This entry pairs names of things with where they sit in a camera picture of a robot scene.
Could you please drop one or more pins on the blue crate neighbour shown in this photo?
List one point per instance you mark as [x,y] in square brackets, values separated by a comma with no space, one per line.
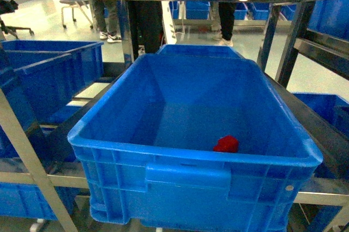
[331,107]
[53,72]

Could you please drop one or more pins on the blue crate left neighbour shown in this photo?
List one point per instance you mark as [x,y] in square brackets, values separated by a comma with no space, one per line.
[53,72]

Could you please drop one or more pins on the blue crate lower left shelf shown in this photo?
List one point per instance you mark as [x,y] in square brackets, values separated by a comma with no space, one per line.
[24,201]

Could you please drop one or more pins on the blue crate right neighbour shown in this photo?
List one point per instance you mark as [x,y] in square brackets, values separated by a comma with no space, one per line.
[331,107]

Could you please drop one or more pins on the office chair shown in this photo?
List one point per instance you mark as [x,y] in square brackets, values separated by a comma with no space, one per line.
[73,5]

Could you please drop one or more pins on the steel shelf rack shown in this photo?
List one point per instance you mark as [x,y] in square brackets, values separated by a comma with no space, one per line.
[322,47]

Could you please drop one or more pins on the large blue target crate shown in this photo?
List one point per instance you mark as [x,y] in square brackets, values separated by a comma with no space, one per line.
[146,147]

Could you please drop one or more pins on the person in grey trousers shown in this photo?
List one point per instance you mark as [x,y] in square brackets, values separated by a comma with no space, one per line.
[106,16]

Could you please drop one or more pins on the red toy block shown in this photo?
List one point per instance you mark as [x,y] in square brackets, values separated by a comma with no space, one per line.
[227,144]

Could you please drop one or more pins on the blue crate behind target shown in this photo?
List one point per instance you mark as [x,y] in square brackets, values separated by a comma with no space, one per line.
[199,51]

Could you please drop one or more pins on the person in black trousers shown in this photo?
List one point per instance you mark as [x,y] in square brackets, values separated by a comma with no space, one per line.
[226,12]

